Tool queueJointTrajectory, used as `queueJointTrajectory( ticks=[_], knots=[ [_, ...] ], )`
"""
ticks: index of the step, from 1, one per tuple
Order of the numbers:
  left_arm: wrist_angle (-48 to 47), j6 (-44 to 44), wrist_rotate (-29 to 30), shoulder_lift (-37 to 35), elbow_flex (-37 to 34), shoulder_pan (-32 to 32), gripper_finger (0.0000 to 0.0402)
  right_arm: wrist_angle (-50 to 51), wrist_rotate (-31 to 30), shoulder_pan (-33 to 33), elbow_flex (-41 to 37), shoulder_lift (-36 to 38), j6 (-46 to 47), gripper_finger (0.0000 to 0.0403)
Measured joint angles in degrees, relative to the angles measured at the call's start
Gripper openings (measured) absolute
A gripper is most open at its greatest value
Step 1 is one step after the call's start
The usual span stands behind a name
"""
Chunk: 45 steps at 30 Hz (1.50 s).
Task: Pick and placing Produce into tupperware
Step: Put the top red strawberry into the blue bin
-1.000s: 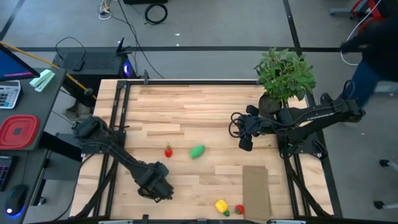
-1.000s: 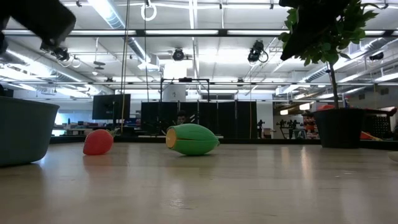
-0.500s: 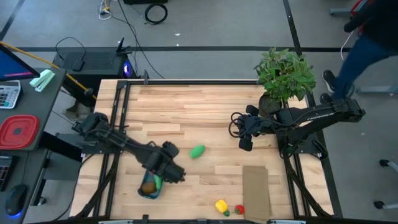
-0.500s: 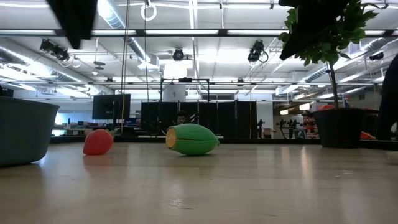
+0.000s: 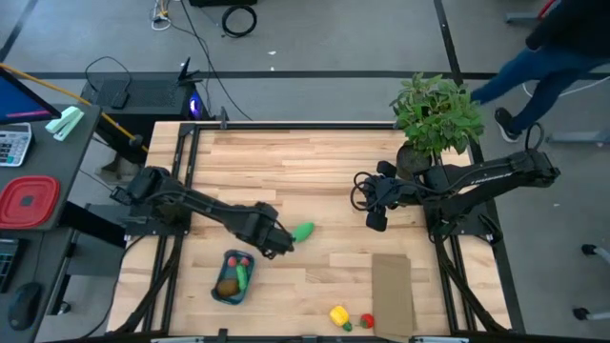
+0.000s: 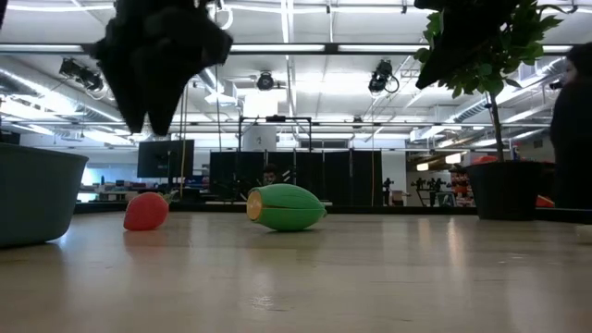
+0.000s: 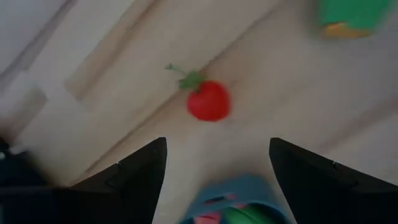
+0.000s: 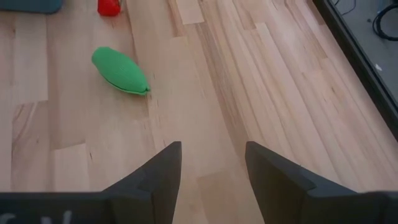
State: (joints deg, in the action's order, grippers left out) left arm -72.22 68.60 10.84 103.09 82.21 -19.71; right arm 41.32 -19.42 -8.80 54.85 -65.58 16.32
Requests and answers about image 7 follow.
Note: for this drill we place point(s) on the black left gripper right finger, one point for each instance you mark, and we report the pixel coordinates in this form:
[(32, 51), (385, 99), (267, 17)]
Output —
[(326, 193)]

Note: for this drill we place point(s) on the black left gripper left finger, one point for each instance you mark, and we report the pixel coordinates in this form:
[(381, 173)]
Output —
[(124, 193)]

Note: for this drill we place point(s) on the green toy cucumber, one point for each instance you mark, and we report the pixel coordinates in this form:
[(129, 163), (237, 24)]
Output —
[(248, 216)]

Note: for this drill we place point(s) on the red toy strawberry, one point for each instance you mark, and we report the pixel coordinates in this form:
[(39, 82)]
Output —
[(208, 101)]

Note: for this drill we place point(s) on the green toy fruit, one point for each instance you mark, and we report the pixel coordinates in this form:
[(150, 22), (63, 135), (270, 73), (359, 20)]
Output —
[(351, 14)]

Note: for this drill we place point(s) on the teal tupperware container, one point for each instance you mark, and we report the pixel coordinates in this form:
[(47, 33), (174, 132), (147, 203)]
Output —
[(236, 189)]

